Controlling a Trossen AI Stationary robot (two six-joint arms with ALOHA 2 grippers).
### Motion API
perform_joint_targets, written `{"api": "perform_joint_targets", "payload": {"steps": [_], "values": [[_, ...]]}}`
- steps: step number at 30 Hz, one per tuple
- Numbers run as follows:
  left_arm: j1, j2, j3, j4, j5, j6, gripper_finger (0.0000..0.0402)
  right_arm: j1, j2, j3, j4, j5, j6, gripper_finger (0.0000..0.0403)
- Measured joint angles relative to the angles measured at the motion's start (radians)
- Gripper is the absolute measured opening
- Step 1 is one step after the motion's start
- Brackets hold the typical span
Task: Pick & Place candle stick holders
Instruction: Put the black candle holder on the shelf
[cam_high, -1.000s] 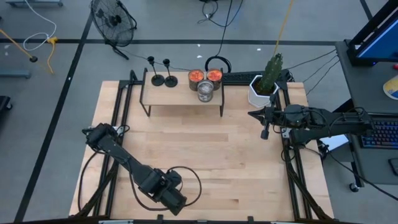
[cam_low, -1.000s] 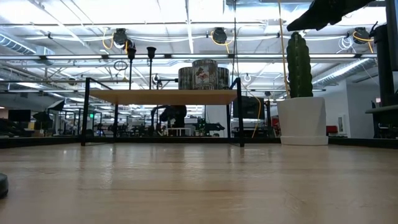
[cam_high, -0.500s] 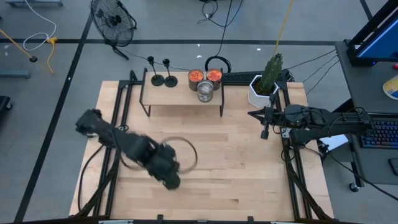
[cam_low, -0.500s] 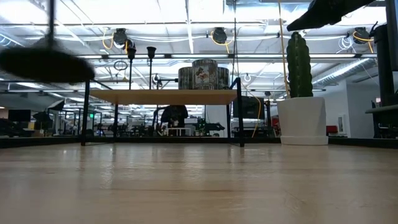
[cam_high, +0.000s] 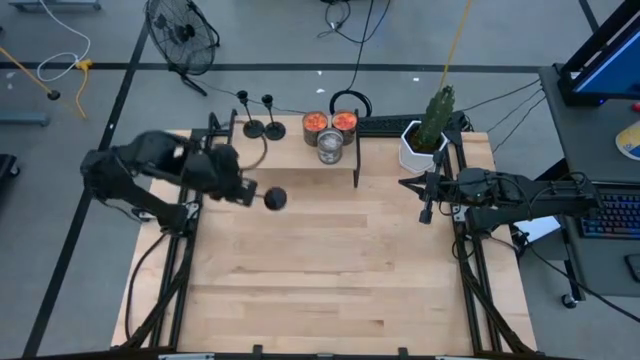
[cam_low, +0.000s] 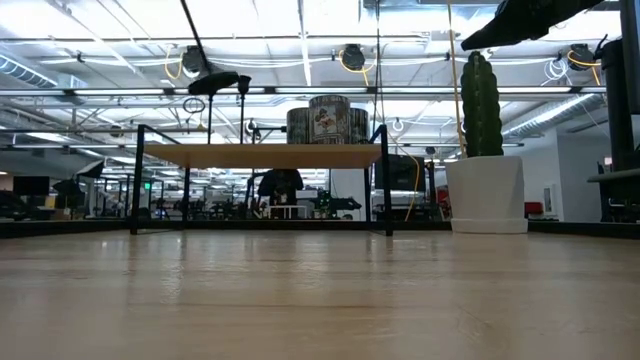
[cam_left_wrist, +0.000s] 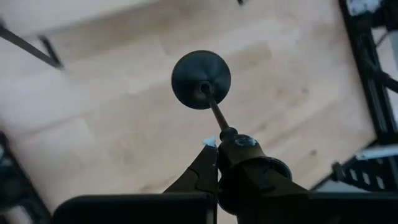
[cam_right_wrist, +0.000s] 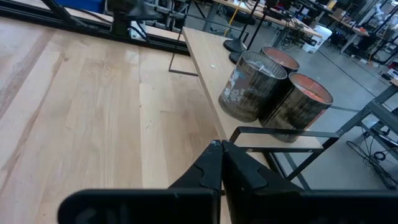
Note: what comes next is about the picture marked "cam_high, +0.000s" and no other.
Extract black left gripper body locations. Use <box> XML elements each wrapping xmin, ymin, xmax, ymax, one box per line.
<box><xmin>199</xmin><ymin>144</ymin><xmax>244</xmax><ymax>201</ymax></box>

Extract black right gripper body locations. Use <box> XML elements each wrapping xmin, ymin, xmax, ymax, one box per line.
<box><xmin>419</xmin><ymin>149</ymin><xmax>471</xmax><ymax>226</ymax></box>

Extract black candle stick holder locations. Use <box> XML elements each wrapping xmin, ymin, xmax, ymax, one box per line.
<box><xmin>235</xmin><ymin>89</ymin><xmax>266</xmax><ymax>140</ymax></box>
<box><xmin>252</xmin><ymin>185</ymin><xmax>289</xmax><ymax>213</ymax></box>
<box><xmin>261</xmin><ymin>93</ymin><xmax>288</xmax><ymax>142</ymax></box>

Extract tin can orange label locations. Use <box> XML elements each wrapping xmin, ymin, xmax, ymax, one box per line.
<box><xmin>301</xmin><ymin>110</ymin><xmax>330</xmax><ymax>148</ymax></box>

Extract tin can pictured label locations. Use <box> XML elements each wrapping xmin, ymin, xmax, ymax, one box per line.
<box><xmin>316</xmin><ymin>127</ymin><xmax>345</xmax><ymax>165</ymax></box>

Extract ribbed tin can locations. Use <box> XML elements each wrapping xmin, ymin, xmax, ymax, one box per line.
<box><xmin>332</xmin><ymin>109</ymin><xmax>360</xmax><ymax>147</ymax></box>

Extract white planter pot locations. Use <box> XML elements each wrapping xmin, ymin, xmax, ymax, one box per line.
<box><xmin>398</xmin><ymin>119</ymin><xmax>450</xmax><ymax>175</ymax></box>

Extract wooden shelf black legs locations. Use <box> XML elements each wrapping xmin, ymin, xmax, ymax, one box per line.
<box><xmin>223</xmin><ymin>108</ymin><xmax>362</xmax><ymax>189</ymax></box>

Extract black keyboard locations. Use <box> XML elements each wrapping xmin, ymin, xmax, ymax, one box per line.
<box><xmin>357</xmin><ymin>114</ymin><xmax>417</xmax><ymax>139</ymax></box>

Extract green cactus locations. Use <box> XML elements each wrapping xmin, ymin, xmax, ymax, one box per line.
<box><xmin>410</xmin><ymin>84</ymin><xmax>457</xmax><ymax>151</ymax></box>

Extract white paper sheet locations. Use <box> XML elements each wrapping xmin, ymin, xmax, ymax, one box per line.
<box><xmin>514</xmin><ymin>215</ymin><xmax>562</xmax><ymax>244</ymax></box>

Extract black floor fan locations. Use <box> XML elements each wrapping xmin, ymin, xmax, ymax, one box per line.
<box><xmin>143</xmin><ymin>0</ymin><xmax>222</xmax><ymax>98</ymax></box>

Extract grey desk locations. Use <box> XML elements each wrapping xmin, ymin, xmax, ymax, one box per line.
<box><xmin>538</xmin><ymin>63</ymin><xmax>640</xmax><ymax>299</ymax></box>

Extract backlit keyboard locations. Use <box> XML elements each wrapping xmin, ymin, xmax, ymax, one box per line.
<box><xmin>579</xmin><ymin>192</ymin><xmax>640</xmax><ymax>240</ymax></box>

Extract yellow rod black foot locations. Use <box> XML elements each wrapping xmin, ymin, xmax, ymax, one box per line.
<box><xmin>0</xmin><ymin>45</ymin><xmax>61</xmax><ymax>101</ymax></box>

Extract yellow blue round pad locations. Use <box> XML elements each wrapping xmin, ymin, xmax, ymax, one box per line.
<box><xmin>614</xmin><ymin>119</ymin><xmax>640</xmax><ymax>162</ymax></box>

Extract computer monitor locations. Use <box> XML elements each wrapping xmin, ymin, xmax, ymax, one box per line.
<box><xmin>556</xmin><ymin>0</ymin><xmax>640</xmax><ymax>108</ymax></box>

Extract grey metal base bar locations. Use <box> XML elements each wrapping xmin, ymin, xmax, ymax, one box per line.
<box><xmin>8</xmin><ymin>0</ymin><xmax>103</xmax><ymax>12</ymax></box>
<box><xmin>0</xmin><ymin>112</ymin><xmax>51</xmax><ymax>127</ymax></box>

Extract black wheeled base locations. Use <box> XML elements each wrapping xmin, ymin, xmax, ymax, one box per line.
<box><xmin>0</xmin><ymin>153</ymin><xmax>21</xmax><ymax>179</ymax></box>

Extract black aluminium table frame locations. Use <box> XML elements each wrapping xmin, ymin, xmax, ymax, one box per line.
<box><xmin>119</xmin><ymin>110</ymin><xmax>539</xmax><ymax>360</ymax></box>

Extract thin black cable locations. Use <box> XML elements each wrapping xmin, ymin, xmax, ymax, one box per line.
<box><xmin>462</xmin><ymin>78</ymin><xmax>544</xmax><ymax>114</ymax></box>

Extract black hanging cable with coil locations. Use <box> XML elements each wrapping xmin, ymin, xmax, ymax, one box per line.
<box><xmin>328</xmin><ymin>0</ymin><xmax>376</xmax><ymax>119</ymax></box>

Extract yellow hanging cable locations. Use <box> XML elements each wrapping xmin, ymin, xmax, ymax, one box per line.
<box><xmin>438</xmin><ymin>0</ymin><xmax>475</xmax><ymax>92</ymax></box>

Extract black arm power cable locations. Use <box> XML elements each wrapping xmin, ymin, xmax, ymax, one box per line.
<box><xmin>123</xmin><ymin>232</ymin><xmax>171</xmax><ymax>341</ymax></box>

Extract tangled black floor cable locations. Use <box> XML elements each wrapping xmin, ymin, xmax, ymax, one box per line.
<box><xmin>317</xmin><ymin>0</ymin><xmax>394</xmax><ymax>45</ymax></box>

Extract yellow cable with plug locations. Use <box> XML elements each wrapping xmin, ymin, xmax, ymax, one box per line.
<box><xmin>74</xmin><ymin>58</ymin><xmax>95</xmax><ymax>120</ymax></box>

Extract white floor cable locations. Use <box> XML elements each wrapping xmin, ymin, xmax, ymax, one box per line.
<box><xmin>36</xmin><ymin>0</ymin><xmax>93</xmax><ymax>84</ymax></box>

